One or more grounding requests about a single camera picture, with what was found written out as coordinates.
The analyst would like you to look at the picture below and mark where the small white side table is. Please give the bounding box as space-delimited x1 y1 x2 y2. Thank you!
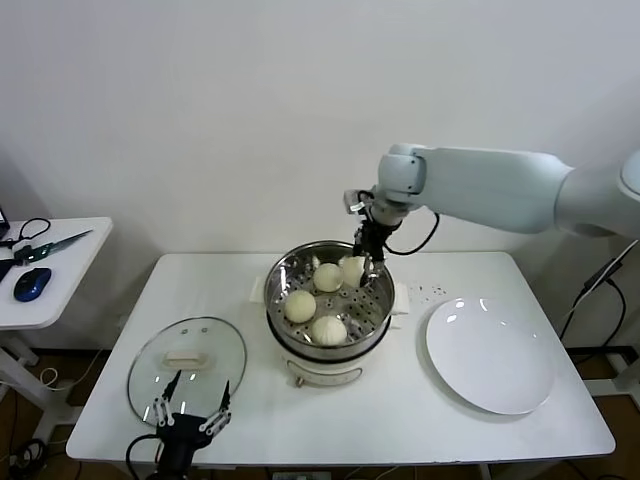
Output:
0 217 114 446

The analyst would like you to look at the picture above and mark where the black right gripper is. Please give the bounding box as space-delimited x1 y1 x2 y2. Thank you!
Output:
352 214 399 290

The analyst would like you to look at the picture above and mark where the thin black cable loop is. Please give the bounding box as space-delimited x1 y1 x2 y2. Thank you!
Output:
0 218 50 251

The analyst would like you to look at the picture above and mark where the white electric cooker pot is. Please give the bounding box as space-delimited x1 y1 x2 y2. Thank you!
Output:
248 274 411 390

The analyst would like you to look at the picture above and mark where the blue computer mouse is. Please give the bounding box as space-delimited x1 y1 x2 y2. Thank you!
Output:
12 267 53 304

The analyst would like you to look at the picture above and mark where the glass lid with white handle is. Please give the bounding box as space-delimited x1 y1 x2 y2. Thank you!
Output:
127 316 247 429

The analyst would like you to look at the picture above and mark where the large white plate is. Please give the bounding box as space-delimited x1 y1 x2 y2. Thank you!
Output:
425 297 555 414

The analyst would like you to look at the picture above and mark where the black cable with adapter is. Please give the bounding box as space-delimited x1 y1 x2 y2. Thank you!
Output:
558 239 636 351

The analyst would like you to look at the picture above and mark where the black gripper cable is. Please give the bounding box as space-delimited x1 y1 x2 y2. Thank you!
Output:
382 210 441 255
124 433 164 480

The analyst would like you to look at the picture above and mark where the white floor cable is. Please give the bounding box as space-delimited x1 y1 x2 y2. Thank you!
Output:
38 349 109 394

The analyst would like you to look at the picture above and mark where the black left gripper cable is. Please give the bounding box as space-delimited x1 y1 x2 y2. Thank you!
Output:
124 433 164 480

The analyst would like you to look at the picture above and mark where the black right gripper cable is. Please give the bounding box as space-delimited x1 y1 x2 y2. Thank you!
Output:
382 210 441 255

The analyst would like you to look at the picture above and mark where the white steamed baozi bun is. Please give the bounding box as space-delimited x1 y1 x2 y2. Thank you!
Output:
341 255 368 289
283 291 317 324
312 263 344 293
310 315 348 347

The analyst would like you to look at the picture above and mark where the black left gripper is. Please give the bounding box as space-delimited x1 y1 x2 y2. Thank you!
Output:
152 369 234 480

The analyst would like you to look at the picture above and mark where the black floor cable bundle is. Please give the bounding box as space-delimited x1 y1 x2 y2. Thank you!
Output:
0 438 49 474

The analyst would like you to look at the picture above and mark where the perforated stainless steamer basket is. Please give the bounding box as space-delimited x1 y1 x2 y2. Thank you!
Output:
263 241 395 351

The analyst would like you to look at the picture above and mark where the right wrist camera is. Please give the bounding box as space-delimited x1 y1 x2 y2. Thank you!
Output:
342 188 375 215

